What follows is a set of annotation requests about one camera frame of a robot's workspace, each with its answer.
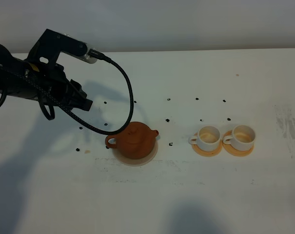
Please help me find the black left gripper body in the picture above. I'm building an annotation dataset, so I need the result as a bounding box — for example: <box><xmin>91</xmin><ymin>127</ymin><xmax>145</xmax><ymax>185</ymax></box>
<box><xmin>40</xmin><ymin>65</ymin><xmax>87</xmax><ymax>110</ymax></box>

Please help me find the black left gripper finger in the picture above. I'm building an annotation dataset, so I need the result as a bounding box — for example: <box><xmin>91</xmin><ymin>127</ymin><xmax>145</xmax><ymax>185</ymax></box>
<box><xmin>81</xmin><ymin>98</ymin><xmax>93</xmax><ymax>111</ymax></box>

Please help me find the brown clay teapot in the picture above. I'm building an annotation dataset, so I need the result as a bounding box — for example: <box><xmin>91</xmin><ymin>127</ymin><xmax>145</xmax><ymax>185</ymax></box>
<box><xmin>105</xmin><ymin>122</ymin><xmax>159</xmax><ymax>160</ymax></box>

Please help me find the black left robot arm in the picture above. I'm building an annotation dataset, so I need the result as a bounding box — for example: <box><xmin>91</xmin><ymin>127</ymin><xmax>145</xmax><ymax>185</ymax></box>
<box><xmin>0</xmin><ymin>45</ymin><xmax>93</xmax><ymax>111</ymax></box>

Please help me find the beige round teapot coaster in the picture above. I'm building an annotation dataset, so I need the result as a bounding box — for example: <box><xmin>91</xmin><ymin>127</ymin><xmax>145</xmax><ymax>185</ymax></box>
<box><xmin>112</xmin><ymin>141</ymin><xmax>158</xmax><ymax>167</ymax></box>

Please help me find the left white teacup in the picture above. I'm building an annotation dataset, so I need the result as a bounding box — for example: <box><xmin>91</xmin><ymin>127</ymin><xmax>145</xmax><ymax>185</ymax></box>
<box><xmin>188</xmin><ymin>125</ymin><xmax>221</xmax><ymax>152</ymax></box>

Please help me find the white teacup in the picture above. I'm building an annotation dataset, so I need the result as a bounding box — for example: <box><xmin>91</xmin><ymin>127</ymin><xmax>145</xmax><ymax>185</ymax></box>
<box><xmin>222</xmin><ymin>125</ymin><xmax>256</xmax><ymax>151</ymax></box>
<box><xmin>188</xmin><ymin>125</ymin><xmax>221</xmax><ymax>152</ymax></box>

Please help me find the left orange cup coaster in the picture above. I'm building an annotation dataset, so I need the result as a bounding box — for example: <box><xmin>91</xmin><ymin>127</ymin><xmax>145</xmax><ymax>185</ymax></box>
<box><xmin>191</xmin><ymin>141</ymin><xmax>222</xmax><ymax>157</ymax></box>

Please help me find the orange cup coaster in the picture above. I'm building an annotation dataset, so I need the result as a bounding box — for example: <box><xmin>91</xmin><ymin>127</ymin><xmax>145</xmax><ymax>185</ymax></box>
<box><xmin>222</xmin><ymin>131</ymin><xmax>254</xmax><ymax>157</ymax></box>
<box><xmin>191</xmin><ymin>141</ymin><xmax>222</xmax><ymax>157</ymax></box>

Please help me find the right orange cup coaster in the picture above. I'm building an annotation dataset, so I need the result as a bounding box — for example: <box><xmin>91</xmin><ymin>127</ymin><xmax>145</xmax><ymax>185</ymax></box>
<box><xmin>222</xmin><ymin>131</ymin><xmax>254</xmax><ymax>157</ymax></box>

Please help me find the right white teacup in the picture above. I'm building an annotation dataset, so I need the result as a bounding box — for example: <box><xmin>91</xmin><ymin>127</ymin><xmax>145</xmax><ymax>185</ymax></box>
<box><xmin>222</xmin><ymin>125</ymin><xmax>256</xmax><ymax>151</ymax></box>

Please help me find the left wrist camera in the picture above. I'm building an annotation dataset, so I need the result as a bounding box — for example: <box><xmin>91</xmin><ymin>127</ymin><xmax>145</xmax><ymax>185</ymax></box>
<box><xmin>26</xmin><ymin>29</ymin><xmax>97</xmax><ymax>70</ymax></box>

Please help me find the black braided camera cable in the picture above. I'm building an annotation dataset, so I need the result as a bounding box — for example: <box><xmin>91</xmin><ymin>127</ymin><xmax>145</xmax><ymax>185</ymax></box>
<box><xmin>0</xmin><ymin>50</ymin><xmax>135</xmax><ymax>136</ymax></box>

